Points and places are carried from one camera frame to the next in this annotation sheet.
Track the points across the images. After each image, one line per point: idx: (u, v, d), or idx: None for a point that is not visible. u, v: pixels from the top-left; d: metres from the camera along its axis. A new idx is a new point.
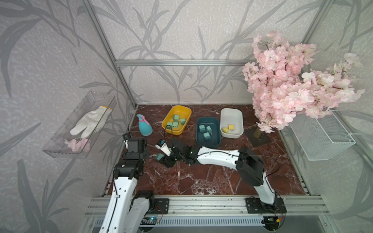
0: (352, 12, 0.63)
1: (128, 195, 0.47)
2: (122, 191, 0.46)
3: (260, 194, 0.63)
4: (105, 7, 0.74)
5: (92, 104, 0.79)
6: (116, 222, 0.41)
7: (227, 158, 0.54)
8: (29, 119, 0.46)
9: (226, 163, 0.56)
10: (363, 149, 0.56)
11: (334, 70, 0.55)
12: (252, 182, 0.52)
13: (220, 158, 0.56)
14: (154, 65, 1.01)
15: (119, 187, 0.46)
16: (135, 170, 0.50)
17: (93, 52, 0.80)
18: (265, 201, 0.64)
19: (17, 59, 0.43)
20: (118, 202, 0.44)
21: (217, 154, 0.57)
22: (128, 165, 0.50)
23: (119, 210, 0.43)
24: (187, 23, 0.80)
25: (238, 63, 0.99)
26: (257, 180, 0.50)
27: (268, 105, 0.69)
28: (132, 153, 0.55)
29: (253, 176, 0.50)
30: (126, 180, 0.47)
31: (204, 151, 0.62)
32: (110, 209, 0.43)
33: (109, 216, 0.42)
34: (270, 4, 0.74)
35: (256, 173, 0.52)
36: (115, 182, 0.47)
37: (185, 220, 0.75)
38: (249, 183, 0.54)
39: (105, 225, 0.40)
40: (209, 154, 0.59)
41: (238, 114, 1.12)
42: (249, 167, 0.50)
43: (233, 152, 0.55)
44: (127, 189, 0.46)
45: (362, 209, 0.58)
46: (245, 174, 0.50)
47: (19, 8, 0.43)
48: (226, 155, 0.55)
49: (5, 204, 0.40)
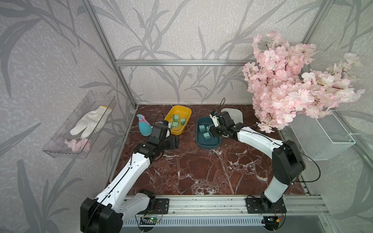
0: (352, 12, 0.63)
1: (138, 172, 0.50)
2: (135, 165, 0.49)
3: (268, 188, 0.63)
4: (105, 7, 0.74)
5: (92, 104, 0.79)
6: (120, 187, 0.44)
7: (266, 142, 0.54)
8: (29, 119, 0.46)
9: (264, 149, 0.54)
10: (363, 149, 0.56)
11: (334, 70, 0.55)
12: (282, 177, 0.49)
13: (260, 141, 0.55)
14: (154, 66, 1.01)
15: (134, 160, 0.51)
16: (151, 154, 0.54)
17: (93, 52, 0.79)
18: (268, 197, 0.65)
19: (17, 60, 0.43)
20: (127, 173, 0.47)
21: (259, 136, 0.58)
22: (146, 148, 0.55)
23: (126, 179, 0.46)
24: (187, 23, 0.80)
25: (238, 63, 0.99)
26: (287, 175, 0.47)
27: (268, 105, 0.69)
28: (153, 138, 0.59)
29: (287, 172, 0.48)
30: (141, 157, 0.52)
31: (246, 128, 0.64)
32: (120, 175, 0.47)
33: (116, 180, 0.45)
34: (270, 4, 0.74)
35: (292, 169, 0.49)
36: (132, 156, 0.52)
37: (185, 220, 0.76)
38: (279, 176, 0.51)
39: (110, 186, 0.44)
40: (250, 133, 0.60)
41: (238, 114, 1.12)
42: (287, 158, 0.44)
43: (277, 141, 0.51)
44: (140, 164, 0.50)
45: (363, 209, 0.58)
46: (278, 163, 0.48)
47: (19, 8, 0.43)
48: (267, 140, 0.55)
49: (5, 204, 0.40)
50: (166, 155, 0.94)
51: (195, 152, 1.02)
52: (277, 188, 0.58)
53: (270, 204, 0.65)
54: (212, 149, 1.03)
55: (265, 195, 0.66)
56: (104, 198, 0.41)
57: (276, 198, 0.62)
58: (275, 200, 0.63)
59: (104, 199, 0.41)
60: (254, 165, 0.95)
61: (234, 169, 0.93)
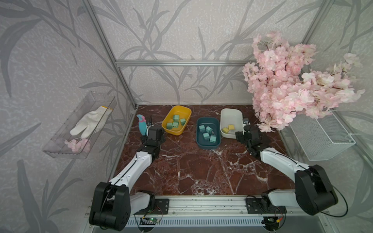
0: (351, 12, 0.63)
1: (144, 164, 0.56)
2: (140, 159, 0.56)
3: (276, 192, 0.61)
4: (105, 7, 0.74)
5: (92, 104, 0.79)
6: (130, 174, 0.49)
7: (289, 164, 0.51)
8: (29, 120, 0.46)
9: (287, 170, 0.51)
10: (364, 149, 0.56)
11: (334, 70, 0.55)
12: (306, 204, 0.44)
13: (283, 163, 0.53)
14: (154, 66, 1.01)
15: (139, 156, 0.57)
16: (152, 154, 0.62)
17: (93, 52, 0.79)
18: (269, 198, 0.65)
19: (17, 60, 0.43)
20: (135, 164, 0.53)
21: (283, 158, 0.55)
22: (147, 149, 0.61)
23: (134, 168, 0.51)
24: (187, 23, 0.80)
25: (238, 63, 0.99)
26: (311, 200, 0.43)
27: (268, 105, 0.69)
28: (151, 140, 0.66)
29: (310, 197, 0.43)
30: (144, 153, 0.59)
31: (271, 150, 0.61)
32: (128, 166, 0.52)
33: (126, 169, 0.50)
34: (270, 4, 0.74)
35: (314, 194, 0.43)
36: (137, 153, 0.59)
37: (185, 220, 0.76)
38: (300, 202, 0.46)
39: (121, 173, 0.48)
40: (274, 154, 0.58)
41: (238, 115, 1.11)
42: (311, 183, 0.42)
43: (301, 163, 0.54)
44: (144, 158, 0.56)
45: (362, 210, 0.58)
46: (300, 186, 0.44)
47: (19, 9, 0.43)
48: (291, 161, 0.52)
49: (5, 204, 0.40)
50: (166, 155, 0.94)
51: (195, 152, 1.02)
52: (287, 198, 0.55)
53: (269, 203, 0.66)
54: (213, 149, 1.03)
55: (268, 196, 0.66)
56: (118, 180, 0.45)
57: (277, 202, 0.61)
58: (275, 204, 0.63)
59: (117, 181, 0.45)
60: (254, 165, 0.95)
61: (234, 169, 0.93)
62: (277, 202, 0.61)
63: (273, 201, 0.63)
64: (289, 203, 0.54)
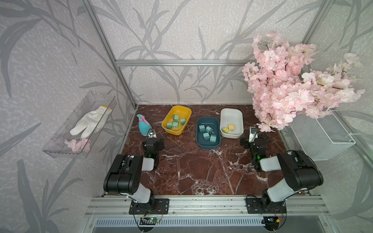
0: (352, 12, 0.63)
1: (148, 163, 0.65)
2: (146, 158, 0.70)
3: (273, 187, 0.63)
4: (105, 7, 0.74)
5: (92, 104, 0.79)
6: None
7: None
8: (29, 119, 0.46)
9: None
10: (364, 149, 0.56)
11: (334, 70, 0.55)
12: (291, 179, 0.48)
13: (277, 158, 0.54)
14: (154, 66, 1.01)
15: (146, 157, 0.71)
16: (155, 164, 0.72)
17: (93, 52, 0.79)
18: (268, 194, 0.66)
19: (17, 59, 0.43)
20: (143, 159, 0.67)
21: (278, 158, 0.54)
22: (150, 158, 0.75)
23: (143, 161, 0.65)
24: (187, 23, 0.80)
25: (238, 63, 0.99)
26: (290, 169, 0.48)
27: (268, 105, 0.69)
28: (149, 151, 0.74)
29: (291, 167, 0.49)
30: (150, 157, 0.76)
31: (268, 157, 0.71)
32: None
33: None
34: (270, 4, 0.74)
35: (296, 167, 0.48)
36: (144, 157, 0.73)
37: (185, 220, 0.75)
38: (289, 182, 0.49)
39: None
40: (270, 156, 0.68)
41: (238, 114, 1.12)
42: (291, 159, 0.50)
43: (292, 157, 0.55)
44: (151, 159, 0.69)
45: (363, 210, 0.58)
46: (283, 163, 0.51)
47: (19, 9, 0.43)
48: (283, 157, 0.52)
49: (5, 204, 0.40)
50: (166, 155, 0.94)
51: (194, 152, 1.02)
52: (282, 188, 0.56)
53: (268, 200, 0.66)
54: (212, 149, 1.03)
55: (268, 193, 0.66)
56: None
57: (276, 197, 0.62)
58: (274, 200, 0.63)
59: None
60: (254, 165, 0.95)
61: (234, 169, 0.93)
62: (275, 197, 0.62)
63: (271, 194, 0.64)
64: (285, 193, 0.56)
